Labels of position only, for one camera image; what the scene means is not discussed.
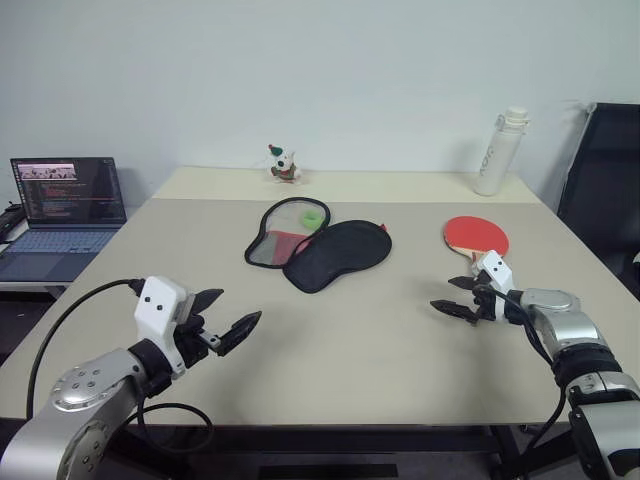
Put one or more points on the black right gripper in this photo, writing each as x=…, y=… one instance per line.
x=482, y=300

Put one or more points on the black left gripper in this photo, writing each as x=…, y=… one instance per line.
x=192, y=340

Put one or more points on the red table tennis paddle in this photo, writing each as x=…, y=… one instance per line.
x=475, y=232

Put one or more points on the red and black paddle case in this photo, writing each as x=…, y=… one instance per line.
x=340, y=250

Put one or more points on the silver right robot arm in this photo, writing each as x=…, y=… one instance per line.
x=575, y=330

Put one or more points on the white water bottle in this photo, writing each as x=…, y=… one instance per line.
x=492, y=155

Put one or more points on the white plush toy dog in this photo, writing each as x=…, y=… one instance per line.
x=282, y=162

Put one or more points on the black office chair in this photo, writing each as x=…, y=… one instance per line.
x=605, y=175

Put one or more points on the open grey laptop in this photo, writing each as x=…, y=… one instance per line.
x=65, y=200

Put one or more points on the black device beside laptop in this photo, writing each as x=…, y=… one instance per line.
x=10, y=222

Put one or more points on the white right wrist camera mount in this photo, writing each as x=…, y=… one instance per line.
x=495, y=267

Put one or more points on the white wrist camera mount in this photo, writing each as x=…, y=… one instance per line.
x=495, y=267
x=157, y=305

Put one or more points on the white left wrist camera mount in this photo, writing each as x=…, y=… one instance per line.
x=157, y=305

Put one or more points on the black table frame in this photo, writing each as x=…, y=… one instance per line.
x=325, y=442

